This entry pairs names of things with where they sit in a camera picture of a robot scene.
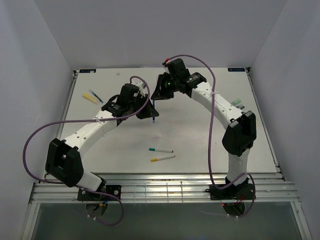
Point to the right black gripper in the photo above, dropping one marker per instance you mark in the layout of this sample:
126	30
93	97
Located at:
160	92

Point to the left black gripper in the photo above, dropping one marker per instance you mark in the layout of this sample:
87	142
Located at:
149	112

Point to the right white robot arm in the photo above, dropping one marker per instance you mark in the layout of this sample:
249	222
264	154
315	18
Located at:
239	136

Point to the dark blue pen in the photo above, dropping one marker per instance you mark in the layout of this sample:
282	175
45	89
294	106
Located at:
96	96

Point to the green capped white marker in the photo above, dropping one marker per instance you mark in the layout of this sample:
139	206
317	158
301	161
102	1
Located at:
160	150

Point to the yellow capped white marker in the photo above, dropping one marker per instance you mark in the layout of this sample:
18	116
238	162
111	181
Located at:
162	158

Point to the yellow marker cap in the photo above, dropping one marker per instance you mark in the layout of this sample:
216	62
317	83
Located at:
90	98

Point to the right blue corner label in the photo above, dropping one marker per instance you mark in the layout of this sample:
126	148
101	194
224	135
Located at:
236	69

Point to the blue corner label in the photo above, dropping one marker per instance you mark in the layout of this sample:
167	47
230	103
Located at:
89	71
236	69

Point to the light green marker cap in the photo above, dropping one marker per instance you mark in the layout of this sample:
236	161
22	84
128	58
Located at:
236	102

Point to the left blue corner label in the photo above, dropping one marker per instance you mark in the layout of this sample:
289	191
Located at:
89	71

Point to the dark green marker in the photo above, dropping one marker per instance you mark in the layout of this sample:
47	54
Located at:
241	107

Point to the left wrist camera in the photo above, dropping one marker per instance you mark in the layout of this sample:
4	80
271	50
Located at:
129	93

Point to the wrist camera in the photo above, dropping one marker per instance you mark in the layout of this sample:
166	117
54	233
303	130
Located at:
176	68
129	93

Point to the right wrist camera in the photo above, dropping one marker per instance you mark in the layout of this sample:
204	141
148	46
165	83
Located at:
176	68

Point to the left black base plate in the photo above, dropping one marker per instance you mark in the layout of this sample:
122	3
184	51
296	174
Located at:
105	193

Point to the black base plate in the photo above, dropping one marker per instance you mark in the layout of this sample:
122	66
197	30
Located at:
105	193
239	192

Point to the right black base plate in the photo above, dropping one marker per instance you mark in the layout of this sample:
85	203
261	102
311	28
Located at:
239	192

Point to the aluminium frame rail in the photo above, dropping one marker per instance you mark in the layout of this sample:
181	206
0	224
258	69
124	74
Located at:
168	188

